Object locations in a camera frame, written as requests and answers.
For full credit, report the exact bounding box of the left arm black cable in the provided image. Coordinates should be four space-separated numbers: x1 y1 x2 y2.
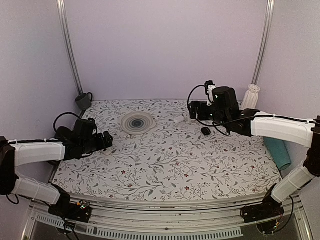
53 112 81 137

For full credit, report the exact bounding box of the white ribbed vase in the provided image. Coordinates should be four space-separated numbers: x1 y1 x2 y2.
240 84 261 110

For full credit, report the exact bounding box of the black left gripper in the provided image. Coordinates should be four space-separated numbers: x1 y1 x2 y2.
81 130 113 155

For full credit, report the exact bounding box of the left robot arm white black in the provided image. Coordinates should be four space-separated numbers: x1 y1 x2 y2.
0 118 113 223

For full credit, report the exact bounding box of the floral patterned table mat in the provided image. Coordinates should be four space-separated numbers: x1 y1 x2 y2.
52 100 282 202

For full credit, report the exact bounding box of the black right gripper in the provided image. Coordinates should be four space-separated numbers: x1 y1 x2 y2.
188 100 229 129

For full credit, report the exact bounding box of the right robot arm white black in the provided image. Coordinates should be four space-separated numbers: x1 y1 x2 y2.
187 81 320 223

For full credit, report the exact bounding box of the teal cylinder roll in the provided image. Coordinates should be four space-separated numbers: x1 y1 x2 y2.
263 137 292 171

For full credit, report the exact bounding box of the swirl patterned shallow plate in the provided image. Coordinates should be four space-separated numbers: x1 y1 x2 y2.
119 111 157 136

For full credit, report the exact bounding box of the left aluminium frame post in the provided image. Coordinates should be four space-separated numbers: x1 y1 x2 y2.
56 0 84 95

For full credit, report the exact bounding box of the aluminium front rail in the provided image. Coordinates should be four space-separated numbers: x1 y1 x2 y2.
22 194 314 240

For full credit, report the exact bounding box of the grey mug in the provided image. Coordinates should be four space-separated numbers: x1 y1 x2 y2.
75 92 93 111

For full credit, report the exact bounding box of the aluminium frame post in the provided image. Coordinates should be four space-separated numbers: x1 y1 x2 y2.
56 0 84 95
251 0 275 85

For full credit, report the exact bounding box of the right aluminium frame post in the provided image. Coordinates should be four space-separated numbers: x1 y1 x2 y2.
251 0 275 85

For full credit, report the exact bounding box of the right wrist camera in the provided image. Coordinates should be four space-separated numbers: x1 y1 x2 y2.
204 80 217 96

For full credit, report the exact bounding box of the white earbuds charging case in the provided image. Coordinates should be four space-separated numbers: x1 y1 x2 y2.
102 148 117 156

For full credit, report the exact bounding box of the white earbud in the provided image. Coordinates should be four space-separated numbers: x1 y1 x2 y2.
173 114 187 124

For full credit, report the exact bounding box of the black earbud case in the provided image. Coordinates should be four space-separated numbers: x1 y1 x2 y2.
201 127 211 136

